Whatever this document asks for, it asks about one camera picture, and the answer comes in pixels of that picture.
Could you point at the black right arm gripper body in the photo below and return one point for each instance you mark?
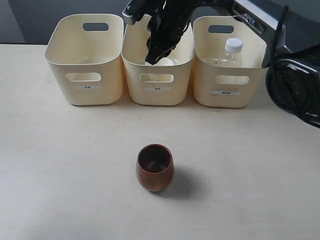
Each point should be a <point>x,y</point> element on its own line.
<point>170,26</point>

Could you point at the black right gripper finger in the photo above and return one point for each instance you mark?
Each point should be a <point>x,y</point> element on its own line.
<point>154,56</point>

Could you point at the clear plastic bottle white cap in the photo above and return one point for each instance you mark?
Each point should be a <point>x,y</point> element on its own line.
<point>231,58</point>

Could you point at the brown wooden cup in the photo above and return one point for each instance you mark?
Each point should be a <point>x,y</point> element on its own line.
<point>154,167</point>

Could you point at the white paper cup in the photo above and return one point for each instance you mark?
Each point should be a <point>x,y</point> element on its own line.
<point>164,62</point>

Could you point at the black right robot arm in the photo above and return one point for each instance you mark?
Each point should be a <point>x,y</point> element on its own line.
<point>292,55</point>

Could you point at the middle cream plastic bin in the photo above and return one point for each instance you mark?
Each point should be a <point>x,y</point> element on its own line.
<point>134,51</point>

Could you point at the cream plastic bin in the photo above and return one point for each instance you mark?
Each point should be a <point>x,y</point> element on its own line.
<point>210,35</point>
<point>85,49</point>
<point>134,51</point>

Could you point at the left cream plastic bin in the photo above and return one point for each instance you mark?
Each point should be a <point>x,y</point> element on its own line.
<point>85,49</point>

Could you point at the white label on right bin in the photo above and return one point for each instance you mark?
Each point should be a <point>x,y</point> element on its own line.
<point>226,93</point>

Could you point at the white label on left bin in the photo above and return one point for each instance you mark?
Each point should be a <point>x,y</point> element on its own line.
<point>87,87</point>

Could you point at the right cream plastic bin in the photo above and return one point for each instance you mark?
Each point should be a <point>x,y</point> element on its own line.
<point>210,35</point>

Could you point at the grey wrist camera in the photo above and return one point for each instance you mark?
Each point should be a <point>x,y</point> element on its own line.
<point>136,9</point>

